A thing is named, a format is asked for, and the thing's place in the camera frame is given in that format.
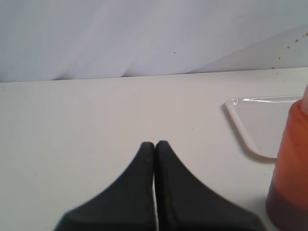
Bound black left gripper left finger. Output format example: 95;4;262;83
55;142;155;231

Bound white rectangular tray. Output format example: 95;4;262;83
225;95;303;159

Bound white backdrop cloth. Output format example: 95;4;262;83
0;0;308;82

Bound red sauce squeeze bottle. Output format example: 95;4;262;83
266;91;308;231

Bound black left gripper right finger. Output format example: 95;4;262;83
155;141;265;231

